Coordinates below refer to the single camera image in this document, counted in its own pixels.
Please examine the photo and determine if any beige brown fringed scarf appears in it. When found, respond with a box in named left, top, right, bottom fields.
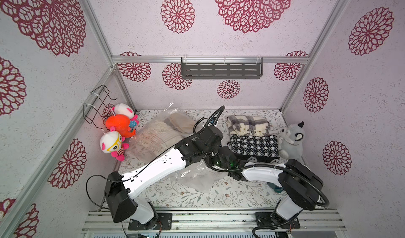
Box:
left=165, top=112, right=196, bottom=134

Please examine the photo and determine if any black white houndstooth scarf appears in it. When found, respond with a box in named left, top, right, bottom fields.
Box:
left=228, top=134, right=279, bottom=163

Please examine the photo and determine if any grey cream plaid scarf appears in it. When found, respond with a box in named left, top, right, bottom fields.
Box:
left=226, top=115, right=272, bottom=137

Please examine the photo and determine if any clear plastic vacuum bag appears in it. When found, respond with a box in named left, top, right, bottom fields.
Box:
left=122, top=106, right=225, bottom=197

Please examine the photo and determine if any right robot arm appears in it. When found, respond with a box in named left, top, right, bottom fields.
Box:
left=204, top=147, right=330, bottom=225

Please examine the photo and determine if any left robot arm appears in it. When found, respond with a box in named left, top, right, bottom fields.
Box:
left=104, top=126, right=223, bottom=225

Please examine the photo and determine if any cream knitted scarf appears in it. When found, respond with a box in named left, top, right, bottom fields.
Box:
left=130, top=121, right=183, bottom=162

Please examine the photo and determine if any teal alarm clock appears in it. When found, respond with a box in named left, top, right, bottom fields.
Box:
left=267, top=183, right=283, bottom=194

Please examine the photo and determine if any grey raccoon plush toy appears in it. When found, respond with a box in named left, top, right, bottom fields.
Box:
left=277, top=122, right=305, bottom=164

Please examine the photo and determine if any red orange plush toy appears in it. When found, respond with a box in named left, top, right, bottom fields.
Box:
left=105, top=115, right=139, bottom=138

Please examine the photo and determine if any white plush doll with glasses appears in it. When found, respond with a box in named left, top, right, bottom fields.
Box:
left=100, top=131, right=129, bottom=162

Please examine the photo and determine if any white pink plush toy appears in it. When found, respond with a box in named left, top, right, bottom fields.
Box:
left=112, top=103, right=139, bottom=128

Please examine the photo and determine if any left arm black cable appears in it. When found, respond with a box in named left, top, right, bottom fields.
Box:
left=192, top=105, right=226, bottom=134

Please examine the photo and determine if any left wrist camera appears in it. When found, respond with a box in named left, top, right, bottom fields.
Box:
left=208, top=117, right=219, bottom=126

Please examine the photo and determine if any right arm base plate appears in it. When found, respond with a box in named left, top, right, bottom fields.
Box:
left=255, top=212, right=301, bottom=230

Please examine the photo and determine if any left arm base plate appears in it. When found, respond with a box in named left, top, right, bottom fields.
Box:
left=128, top=212, right=173, bottom=231

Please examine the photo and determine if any grey wall shelf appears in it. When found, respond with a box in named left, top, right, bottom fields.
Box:
left=180, top=58, right=264, bottom=80

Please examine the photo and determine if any black wire basket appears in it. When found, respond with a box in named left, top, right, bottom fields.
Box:
left=82, top=85, right=117, bottom=129

